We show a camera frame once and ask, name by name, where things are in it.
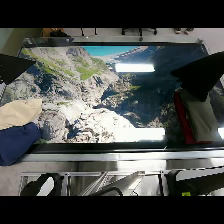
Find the beige garment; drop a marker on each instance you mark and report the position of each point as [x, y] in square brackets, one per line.
[18, 112]

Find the silver frame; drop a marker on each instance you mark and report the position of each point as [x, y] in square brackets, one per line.
[100, 156]

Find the blue garment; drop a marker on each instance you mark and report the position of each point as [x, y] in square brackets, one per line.
[16, 141]

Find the red garment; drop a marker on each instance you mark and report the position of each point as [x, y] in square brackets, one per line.
[181, 116]

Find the olive grey garment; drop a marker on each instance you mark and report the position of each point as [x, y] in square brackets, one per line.
[201, 118]

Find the person's legs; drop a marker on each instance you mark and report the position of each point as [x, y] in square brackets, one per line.
[183, 30]

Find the black office chair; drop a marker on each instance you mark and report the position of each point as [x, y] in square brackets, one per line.
[139, 31]

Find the black garment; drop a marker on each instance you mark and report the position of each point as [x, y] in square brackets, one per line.
[203, 76]

